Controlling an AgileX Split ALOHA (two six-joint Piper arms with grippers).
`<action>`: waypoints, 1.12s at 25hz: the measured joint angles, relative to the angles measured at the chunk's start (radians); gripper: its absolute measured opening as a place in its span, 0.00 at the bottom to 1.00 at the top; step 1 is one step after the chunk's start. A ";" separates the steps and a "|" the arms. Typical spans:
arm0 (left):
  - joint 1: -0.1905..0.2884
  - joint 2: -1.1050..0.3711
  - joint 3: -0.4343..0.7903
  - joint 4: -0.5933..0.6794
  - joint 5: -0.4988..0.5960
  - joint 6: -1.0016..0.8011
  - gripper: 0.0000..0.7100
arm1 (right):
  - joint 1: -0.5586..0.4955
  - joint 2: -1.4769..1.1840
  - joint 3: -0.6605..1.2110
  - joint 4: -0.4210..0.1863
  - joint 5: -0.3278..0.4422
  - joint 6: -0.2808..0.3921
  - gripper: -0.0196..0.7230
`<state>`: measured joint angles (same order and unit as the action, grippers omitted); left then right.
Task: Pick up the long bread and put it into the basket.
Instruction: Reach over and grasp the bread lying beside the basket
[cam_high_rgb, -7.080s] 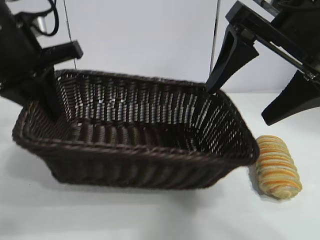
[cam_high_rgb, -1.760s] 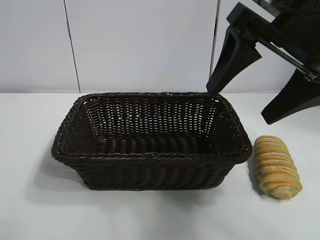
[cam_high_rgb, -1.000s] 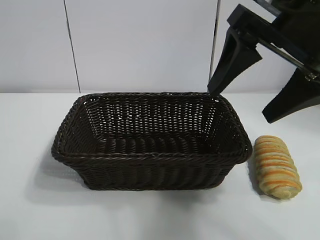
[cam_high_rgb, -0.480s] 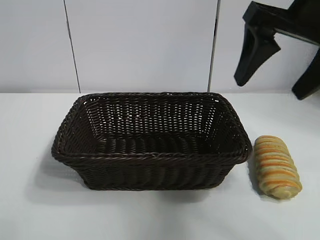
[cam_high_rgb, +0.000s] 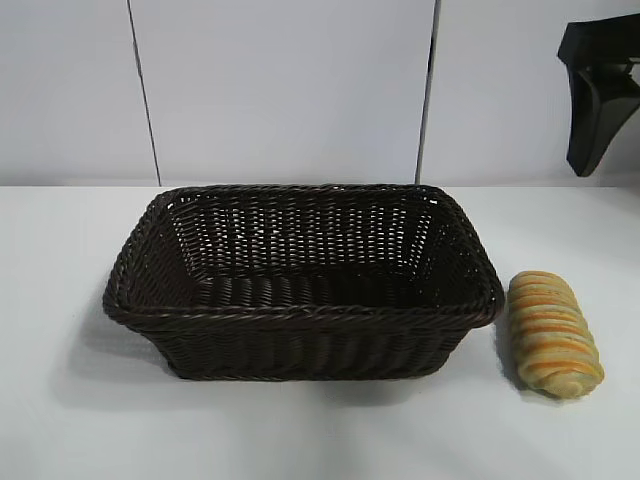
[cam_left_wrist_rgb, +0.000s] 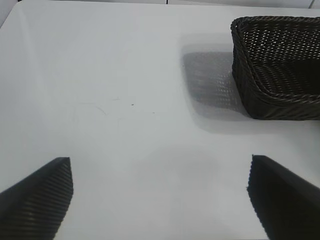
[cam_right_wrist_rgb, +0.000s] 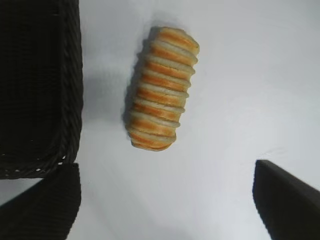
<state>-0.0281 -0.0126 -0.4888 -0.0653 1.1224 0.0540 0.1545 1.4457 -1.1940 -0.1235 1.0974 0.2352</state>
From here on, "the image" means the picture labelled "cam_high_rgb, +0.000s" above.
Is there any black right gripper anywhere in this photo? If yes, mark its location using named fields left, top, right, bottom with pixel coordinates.
left=555, top=19, right=640, bottom=178

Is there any dark brown wicker basket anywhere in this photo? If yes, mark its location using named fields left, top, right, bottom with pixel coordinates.
left=101, top=183, right=506, bottom=382

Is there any long striped bread roll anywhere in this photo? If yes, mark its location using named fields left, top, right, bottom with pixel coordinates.
left=507, top=269, right=606, bottom=400

